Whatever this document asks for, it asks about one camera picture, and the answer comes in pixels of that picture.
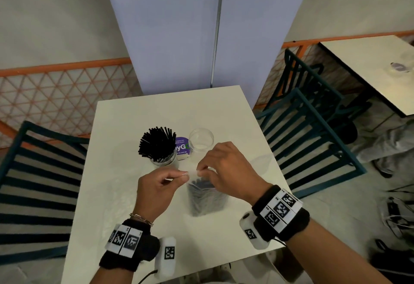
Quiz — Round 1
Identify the clear glass jar holding straws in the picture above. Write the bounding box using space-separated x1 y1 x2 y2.
149 149 179 168

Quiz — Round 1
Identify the black camera cable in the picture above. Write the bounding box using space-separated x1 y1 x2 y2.
137 269 159 284

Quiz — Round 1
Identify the person's left hand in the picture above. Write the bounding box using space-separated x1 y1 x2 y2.
131 169 190 227

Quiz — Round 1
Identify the thin chain bracelet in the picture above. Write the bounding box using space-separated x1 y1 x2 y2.
129 213 153 227

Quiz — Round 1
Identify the clear bag of black straws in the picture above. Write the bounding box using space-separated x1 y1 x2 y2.
186 168 231 218

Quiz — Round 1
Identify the black shoe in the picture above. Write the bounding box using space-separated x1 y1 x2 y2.
370 238 414 284

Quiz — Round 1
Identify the empty clear glass jar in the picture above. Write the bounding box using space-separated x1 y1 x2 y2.
188 127 215 152

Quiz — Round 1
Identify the clear lid with purple label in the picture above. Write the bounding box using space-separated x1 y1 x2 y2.
389 62 409 74

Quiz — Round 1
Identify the orange lattice fence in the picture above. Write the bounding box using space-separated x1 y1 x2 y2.
0 30 414 150

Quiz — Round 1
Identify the lavender partition panel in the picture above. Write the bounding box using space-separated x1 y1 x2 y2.
99 0 318 110

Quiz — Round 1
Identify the black marker wristband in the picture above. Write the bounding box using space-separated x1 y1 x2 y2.
99 218 161 273
252 185 311 243

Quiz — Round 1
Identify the bundle of black straws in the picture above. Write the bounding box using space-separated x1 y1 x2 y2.
138 126 177 161

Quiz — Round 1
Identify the person's left forearm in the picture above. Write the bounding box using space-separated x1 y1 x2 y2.
89 260 143 284

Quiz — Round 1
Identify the grey cloth heap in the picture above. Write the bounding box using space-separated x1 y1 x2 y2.
351 125 414 178

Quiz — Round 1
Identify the round purple sticker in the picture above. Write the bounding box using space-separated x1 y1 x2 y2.
175 137 194 161

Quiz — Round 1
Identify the person's right forearm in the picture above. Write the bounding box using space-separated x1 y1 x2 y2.
286 220 393 284

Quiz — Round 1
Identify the person's right hand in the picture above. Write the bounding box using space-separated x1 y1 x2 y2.
196 141 273 206

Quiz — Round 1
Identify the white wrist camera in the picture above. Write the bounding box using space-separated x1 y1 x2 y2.
239 211 274 251
154 237 177 278

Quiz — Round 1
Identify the dark teal slatted chair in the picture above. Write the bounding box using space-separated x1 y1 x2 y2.
255 88 368 199
265 49 373 145
0 120 91 265

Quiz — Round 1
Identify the white square side table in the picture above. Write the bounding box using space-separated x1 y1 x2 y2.
318 34 414 118

